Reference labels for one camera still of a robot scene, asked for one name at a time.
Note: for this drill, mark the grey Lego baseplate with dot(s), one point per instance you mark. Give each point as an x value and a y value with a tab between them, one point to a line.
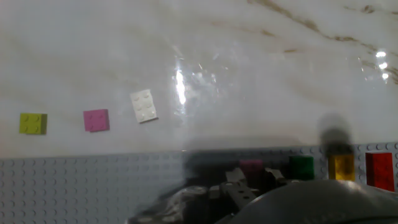
93	186

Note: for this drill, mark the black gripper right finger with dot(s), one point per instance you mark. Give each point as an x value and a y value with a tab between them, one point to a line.
275	175

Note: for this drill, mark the white Lego brick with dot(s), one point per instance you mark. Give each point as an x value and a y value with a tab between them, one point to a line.
144	106

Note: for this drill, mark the lime green square Lego brick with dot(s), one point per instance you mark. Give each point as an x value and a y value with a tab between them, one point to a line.
32	123

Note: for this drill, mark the light pink Lego brick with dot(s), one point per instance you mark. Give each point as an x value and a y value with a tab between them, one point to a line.
251	169

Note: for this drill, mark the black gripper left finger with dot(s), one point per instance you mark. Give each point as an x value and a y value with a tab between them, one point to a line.
237	193

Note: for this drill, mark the magenta square Lego brick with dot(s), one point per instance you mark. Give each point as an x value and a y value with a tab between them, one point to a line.
96	120

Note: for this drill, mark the yellow Lego brick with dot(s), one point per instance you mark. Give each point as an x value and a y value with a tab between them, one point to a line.
341	168

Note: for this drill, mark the red long Lego brick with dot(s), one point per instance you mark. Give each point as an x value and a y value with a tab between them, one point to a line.
380	171

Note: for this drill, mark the white marble pattern board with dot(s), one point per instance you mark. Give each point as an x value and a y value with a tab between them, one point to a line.
248	77

